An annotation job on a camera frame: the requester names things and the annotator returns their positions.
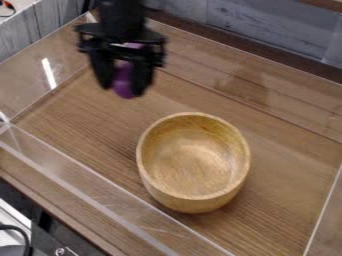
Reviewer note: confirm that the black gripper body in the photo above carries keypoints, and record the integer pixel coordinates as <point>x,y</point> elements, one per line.
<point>121,37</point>

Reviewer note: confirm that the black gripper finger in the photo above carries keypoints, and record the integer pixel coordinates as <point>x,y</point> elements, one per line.
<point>103,70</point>
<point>141,77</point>

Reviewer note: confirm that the purple toy eggplant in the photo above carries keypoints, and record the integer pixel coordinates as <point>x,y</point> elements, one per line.
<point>122,78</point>

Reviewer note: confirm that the oval wooden bowl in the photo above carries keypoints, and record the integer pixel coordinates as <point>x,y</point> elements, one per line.
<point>193,159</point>

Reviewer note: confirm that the clear acrylic enclosure walls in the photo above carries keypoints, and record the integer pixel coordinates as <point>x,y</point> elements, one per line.
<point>70,135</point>

